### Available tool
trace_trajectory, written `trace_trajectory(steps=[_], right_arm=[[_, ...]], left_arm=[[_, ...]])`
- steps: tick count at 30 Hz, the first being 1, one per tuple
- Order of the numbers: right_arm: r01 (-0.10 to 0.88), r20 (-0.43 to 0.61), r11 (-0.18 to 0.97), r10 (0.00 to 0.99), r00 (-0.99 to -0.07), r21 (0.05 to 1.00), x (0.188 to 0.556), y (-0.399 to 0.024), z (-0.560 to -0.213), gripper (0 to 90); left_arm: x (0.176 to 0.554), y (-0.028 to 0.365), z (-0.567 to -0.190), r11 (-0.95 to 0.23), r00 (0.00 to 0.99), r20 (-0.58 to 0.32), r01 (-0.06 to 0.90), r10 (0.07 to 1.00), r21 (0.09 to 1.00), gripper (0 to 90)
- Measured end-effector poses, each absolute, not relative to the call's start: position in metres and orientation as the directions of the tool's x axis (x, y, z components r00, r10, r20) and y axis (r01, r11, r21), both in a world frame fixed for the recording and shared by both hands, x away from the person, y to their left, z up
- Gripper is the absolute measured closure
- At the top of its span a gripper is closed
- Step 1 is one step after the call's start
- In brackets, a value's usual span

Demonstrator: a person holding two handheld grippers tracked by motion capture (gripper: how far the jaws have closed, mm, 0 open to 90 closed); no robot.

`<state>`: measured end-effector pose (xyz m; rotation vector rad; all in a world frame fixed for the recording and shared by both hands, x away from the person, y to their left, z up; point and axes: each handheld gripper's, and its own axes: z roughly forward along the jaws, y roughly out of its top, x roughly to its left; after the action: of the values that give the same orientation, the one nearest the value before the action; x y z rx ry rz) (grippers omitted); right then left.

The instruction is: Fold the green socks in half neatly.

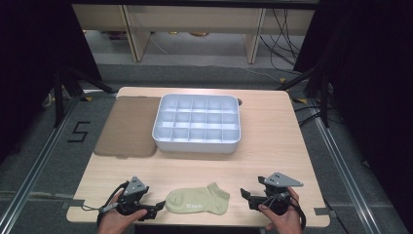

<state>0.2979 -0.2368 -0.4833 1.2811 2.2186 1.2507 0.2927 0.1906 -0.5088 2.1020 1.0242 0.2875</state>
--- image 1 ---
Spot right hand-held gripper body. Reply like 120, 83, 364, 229
257, 172, 305, 215

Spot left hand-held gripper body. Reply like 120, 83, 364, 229
111, 175, 157, 217

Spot light green ankle sock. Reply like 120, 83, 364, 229
165, 181, 231, 216

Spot white compartment organizer box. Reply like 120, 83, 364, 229
151, 93, 242, 154

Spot person's left hand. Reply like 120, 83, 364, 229
96, 194, 149, 234

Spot person's right hand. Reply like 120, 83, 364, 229
257, 186, 304, 234

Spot translucent brown plastic lid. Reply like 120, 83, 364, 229
94, 96, 163, 159

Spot black metal stand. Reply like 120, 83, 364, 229
277, 66, 330, 129
53, 64, 118, 128

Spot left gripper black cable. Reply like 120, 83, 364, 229
81, 180, 131, 228

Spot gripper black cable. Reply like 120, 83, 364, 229
285, 194, 308, 230
81, 180, 131, 228

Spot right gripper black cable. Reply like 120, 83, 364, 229
285, 194, 308, 230

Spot aluminium floor rail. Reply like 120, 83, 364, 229
308, 100, 381, 234
0, 94, 82, 228

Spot black floor cables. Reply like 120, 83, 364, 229
259, 9, 305, 71

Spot beige wooden desk frame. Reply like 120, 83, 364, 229
71, 3, 316, 64

